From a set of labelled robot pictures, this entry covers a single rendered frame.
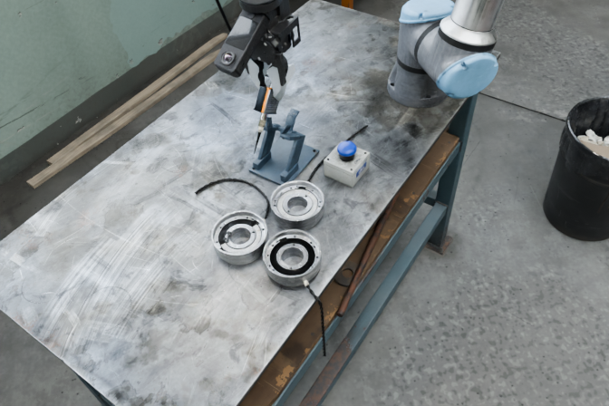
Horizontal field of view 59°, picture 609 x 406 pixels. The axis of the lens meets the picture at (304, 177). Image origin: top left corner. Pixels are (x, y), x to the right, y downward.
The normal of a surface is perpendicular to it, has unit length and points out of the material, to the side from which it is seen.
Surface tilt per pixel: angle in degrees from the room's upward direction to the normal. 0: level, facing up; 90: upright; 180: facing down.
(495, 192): 0
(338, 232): 0
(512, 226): 0
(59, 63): 90
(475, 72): 97
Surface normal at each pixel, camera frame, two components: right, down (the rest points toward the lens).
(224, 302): -0.05, -0.69
